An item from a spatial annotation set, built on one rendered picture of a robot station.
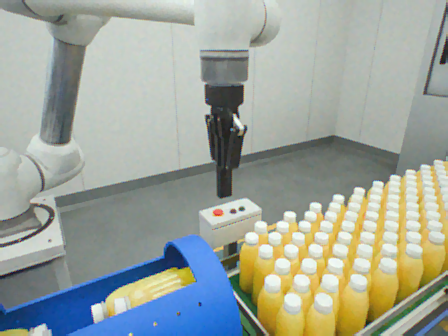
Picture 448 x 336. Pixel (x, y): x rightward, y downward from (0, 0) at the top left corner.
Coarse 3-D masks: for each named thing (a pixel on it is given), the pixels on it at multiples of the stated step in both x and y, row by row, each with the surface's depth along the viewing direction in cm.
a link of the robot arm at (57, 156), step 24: (48, 24) 83; (72, 24) 82; (96, 24) 87; (72, 48) 88; (48, 72) 92; (72, 72) 93; (48, 96) 96; (72, 96) 98; (48, 120) 100; (72, 120) 105; (48, 144) 105; (72, 144) 111; (48, 168) 106; (72, 168) 114
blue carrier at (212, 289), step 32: (160, 256) 77; (192, 256) 61; (96, 288) 70; (192, 288) 56; (224, 288) 58; (0, 320) 61; (32, 320) 65; (64, 320) 68; (128, 320) 50; (160, 320) 52; (192, 320) 54; (224, 320) 56
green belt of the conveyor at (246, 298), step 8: (232, 280) 100; (440, 288) 97; (240, 296) 94; (248, 296) 94; (424, 296) 94; (248, 304) 91; (416, 304) 91; (240, 312) 88; (256, 312) 88; (400, 312) 88; (408, 312) 88; (240, 320) 86; (392, 320) 86; (248, 328) 83; (384, 328) 83
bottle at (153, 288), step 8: (176, 272) 64; (184, 272) 64; (152, 280) 61; (160, 280) 62; (168, 280) 62; (176, 280) 62; (184, 280) 62; (192, 280) 63; (136, 288) 60; (144, 288) 59; (152, 288) 60; (160, 288) 60; (168, 288) 60; (176, 288) 61; (128, 296) 60; (136, 296) 58; (144, 296) 58; (152, 296) 59; (128, 304) 58; (136, 304) 58
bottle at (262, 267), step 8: (272, 256) 85; (256, 264) 85; (264, 264) 84; (272, 264) 84; (256, 272) 85; (264, 272) 84; (256, 280) 86; (264, 280) 85; (256, 288) 87; (256, 296) 88; (256, 304) 89
